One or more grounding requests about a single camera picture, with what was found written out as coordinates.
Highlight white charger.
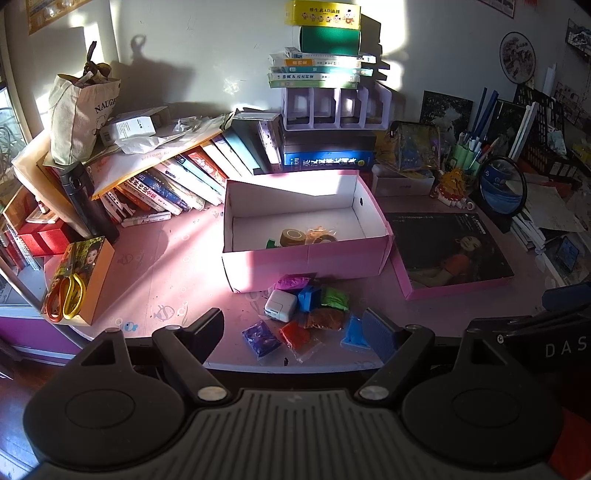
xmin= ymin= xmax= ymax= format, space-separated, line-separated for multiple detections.
xmin=264 ymin=289 xmax=299 ymax=323

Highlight white rod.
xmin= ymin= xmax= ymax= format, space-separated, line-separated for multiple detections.
xmin=508 ymin=102 xmax=539 ymax=158

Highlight row of leaning books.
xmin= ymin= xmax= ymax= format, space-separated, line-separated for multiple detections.
xmin=98 ymin=108 xmax=283 ymax=228

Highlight black mesh rack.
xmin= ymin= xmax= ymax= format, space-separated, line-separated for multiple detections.
xmin=512 ymin=83 xmax=568 ymax=160

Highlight white marker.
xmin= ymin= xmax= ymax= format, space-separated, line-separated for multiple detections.
xmin=121 ymin=213 xmax=172 ymax=228

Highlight round black framed mirror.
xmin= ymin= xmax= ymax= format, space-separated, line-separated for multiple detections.
xmin=479 ymin=156 xmax=528 ymax=233

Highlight dark picture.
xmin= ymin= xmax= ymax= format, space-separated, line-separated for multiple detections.
xmin=420 ymin=90 xmax=475 ymax=136

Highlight purple desk organizer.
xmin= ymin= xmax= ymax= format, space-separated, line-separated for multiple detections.
xmin=281 ymin=84 xmax=393 ymax=131

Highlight white plastic bag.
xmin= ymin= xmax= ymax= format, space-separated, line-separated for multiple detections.
xmin=115 ymin=135 xmax=172 ymax=154

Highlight green pen holder with pens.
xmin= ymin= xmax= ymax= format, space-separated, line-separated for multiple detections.
xmin=445 ymin=130 xmax=500 ymax=175

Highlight flat white box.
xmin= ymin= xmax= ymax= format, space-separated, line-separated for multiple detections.
xmin=371 ymin=163 xmax=435 ymax=198

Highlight green clay packet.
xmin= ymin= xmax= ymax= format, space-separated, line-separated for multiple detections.
xmin=320 ymin=287 xmax=350 ymax=311

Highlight red bordered wall poster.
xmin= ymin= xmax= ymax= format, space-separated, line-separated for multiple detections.
xmin=479 ymin=0 xmax=516 ymax=20

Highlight pink cardboard box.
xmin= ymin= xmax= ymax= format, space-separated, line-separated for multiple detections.
xmin=222 ymin=169 xmax=395 ymax=293

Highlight magenta clay packet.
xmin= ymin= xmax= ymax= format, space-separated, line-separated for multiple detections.
xmin=276 ymin=273 xmax=316 ymax=291

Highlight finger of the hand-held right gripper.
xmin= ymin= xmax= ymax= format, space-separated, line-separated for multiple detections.
xmin=542 ymin=282 xmax=591 ymax=315
xmin=505 ymin=308 xmax=591 ymax=341

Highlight large orange envelope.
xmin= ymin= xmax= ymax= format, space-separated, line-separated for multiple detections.
xmin=11 ymin=124 xmax=227 ymax=201

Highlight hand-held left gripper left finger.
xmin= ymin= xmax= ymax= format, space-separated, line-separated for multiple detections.
xmin=76 ymin=307 xmax=232 ymax=408

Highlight blue tubes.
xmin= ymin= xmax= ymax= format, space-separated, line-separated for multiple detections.
xmin=470 ymin=87 xmax=501 ymax=136

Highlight clear pouch with yellow print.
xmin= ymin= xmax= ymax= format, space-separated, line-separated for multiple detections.
xmin=378 ymin=120 xmax=447 ymax=175

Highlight round wall plate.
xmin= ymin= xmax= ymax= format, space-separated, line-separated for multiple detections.
xmin=500 ymin=31 xmax=537 ymax=84

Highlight stack of books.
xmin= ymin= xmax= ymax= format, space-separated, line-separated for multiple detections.
xmin=267 ymin=45 xmax=378 ymax=89

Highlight small box with portrait print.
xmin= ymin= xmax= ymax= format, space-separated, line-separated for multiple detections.
xmin=41 ymin=236 xmax=116 ymax=326

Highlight box lid with portrait print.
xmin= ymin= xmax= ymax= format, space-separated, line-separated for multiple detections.
xmin=385 ymin=212 xmax=515 ymax=301

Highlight black box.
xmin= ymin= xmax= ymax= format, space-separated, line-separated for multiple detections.
xmin=281 ymin=128 xmax=378 ymax=154

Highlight brown clay packet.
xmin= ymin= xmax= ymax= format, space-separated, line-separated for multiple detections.
xmin=305 ymin=307 xmax=352 ymax=331

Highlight pile of papers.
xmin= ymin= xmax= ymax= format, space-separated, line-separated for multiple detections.
xmin=507 ymin=178 xmax=589 ymax=252

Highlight red handled scissors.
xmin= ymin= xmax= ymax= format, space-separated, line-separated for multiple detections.
xmin=46 ymin=258 xmax=77 ymax=322

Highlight dark purple clay packet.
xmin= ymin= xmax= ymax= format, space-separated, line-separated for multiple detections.
xmin=241 ymin=319 xmax=282 ymax=359

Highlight yellow toy figure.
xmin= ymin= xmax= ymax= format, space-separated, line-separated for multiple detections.
xmin=436 ymin=168 xmax=477 ymax=209

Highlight red box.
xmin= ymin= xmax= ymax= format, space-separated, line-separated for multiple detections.
xmin=17 ymin=220 xmax=75 ymax=258

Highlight red clay packet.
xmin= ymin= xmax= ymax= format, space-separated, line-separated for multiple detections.
xmin=279 ymin=321 xmax=324 ymax=363

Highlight purple patterned case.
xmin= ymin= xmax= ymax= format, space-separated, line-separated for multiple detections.
xmin=257 ymin=119 xmax=283 ymax=167

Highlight beige canvas tote bag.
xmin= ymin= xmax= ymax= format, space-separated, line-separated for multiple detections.
xmin=49 ymin=61 xmax=122 ymax=166

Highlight small tablet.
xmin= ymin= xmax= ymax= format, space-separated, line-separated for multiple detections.
xmin=555 ymin=235 xmax=581 ymax=274

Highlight thick blue book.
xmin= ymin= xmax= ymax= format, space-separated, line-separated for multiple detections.
xmin=283 ymin=151 xmax=376 ymax=173

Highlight pink desktop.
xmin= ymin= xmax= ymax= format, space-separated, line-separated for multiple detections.
xmin=44 ymin=170 xmax=571 ymax=376

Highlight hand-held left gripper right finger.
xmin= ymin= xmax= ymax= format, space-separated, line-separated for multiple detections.
xmin=353 ymin=307 xmax=507 ymax=409

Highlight clear tape roll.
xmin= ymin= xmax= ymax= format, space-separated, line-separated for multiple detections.
xmin=305 ymin=226 xmax=338 ymax=244

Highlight light blue clay packet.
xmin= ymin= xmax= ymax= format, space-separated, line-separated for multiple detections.
xmin=340 ymin=314 xmax=371 ymax=350

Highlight clear plastic packaging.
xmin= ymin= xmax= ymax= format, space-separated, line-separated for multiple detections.
xmin=172 ymin=115 xmax=227 ymax=137

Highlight yellow handled scissors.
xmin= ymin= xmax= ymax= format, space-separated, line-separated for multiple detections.
xmin=63 ymin=272 xmax=86 ymax=320

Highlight black thermos bottle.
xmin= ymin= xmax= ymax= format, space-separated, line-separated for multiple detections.
xmin=58 ymin=161 xmax=120 ymax=243

